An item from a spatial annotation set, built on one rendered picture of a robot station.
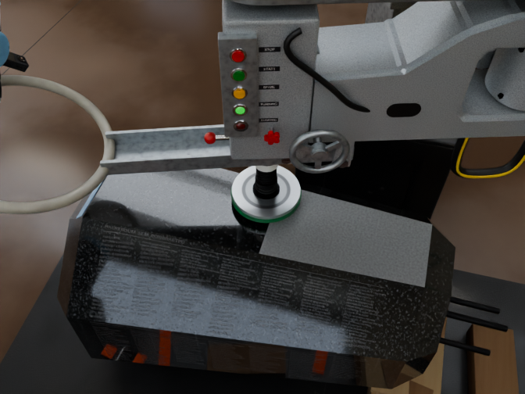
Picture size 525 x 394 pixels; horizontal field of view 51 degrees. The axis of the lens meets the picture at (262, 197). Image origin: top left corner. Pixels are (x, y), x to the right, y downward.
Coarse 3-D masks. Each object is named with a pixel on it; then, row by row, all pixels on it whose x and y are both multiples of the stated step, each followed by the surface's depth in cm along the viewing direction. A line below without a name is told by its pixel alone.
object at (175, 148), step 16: (160, 128) 156; (176, 128) 156; (192, 128) 156; (208, 128) 156; (128, 144) 159; (144, 144) 159; (160, 144) 158; (176, 144) 158; (192, 144) 158; (208, 144) 158; (224, 144) 157; (112, 160) 149; (128, 160) 149; (144, 160) 149; (160, 160) 149; (176, 160) 149; (192, 160) 150; (208, 160) 150; (224, 160) 150; (240, 160) 151; (256, 160) 151; (272, 160) 151; (288, 160) 150; (304, 160) 152
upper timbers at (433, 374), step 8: (440, 344) 205; (440, 352) 203; (432, 360) 201; (440, 360) 201; (432, 368) 199; (440, 368) 199; (424, 376) 197; (432, 376) 198; (440, 376) 198; (424, 384) 196; (432, 384) 196; (440, 384) 196; (376, 392) 194; (440, 392) 194
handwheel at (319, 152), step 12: (312, 132) 130; (324, 132) 130; (336, 132) 130; (300, 144) 132; (324, 144) 135; (336, 144) 133; (348, 144) 134; (312, 156) 134; (324, 156) 135; (300, 168) 139; (312, 168) 140; (324, 168) 140
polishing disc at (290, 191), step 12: (252, 168) 176; (240, 180) 173; (252, 180) 173; (288, 180) 173; (240, 192) 170; (252, 192) 170; (288, 192) 170; (300, 192) 170; (240, 204) 167; (252, 204) 167; (264, 204) 167; (276, 204) 167; (288, 204) 167; (252, 216) 165; (264, 216) 164; (276, 216) 164
